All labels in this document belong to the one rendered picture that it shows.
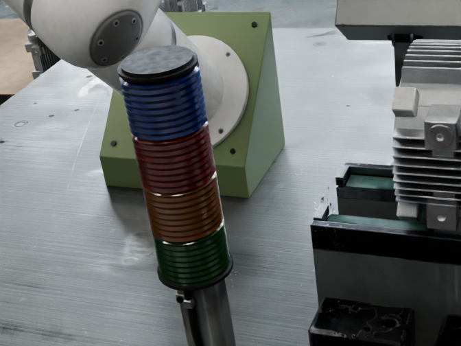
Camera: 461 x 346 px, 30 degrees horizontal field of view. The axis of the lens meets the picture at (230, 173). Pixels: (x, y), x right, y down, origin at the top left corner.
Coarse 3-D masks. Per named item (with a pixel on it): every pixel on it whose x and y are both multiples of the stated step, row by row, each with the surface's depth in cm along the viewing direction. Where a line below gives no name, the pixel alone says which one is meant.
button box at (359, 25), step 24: (360, 0) 113; (384, 0) 111; (408, 0) 110; (432, 0) 109; (456, 0) 108; (336, 24) 113; (360, 24) 112; (384, 24) 111; (408, 24) 110; (432, 24) 109; (456, 24) 107
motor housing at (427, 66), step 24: (432, 48) 86; (456, 48) 86; (408, 72) 85; (432, 72) 84; (456, 72) 83; (432, 96) 84; (456, 96) 83; (408, 120) 84; (408, 144) 83; (408, 168) 85; (432, 168) 83; (456, 168) 82; (408, 192) 86; (432, 192) 85; (456, 192) 83
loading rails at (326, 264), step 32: (352, 192) 102; (384, 192) 101; (320, 224) 94; (352, 224) 93; (384, 224) 94; (416, 224) 93; (320, 256) 96; (352, 256) 94; (384, 256) 93; (416, 256) 91; (448, 256) 90; (320, 288) 98; (352, 288) 97; (384, 288) 95; (416, 288) 93; (448, 288) 92; (416, 320) 95
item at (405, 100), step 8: (400, 88) 83; (408, 88) 83; (400, 96) 83; (408, 96) 83; (416, 96) 83; (392, 104) 83; (400, 104) 83; (408, 104) 82; (416, 104) 83; (400, 112) 83; (408, 112) 83; (416, 112) 84; (400, 208) 89; (408, 208) 89; (416, 208) 88; (400, 216) 89; (408, 216) 88; (416, 216) 88
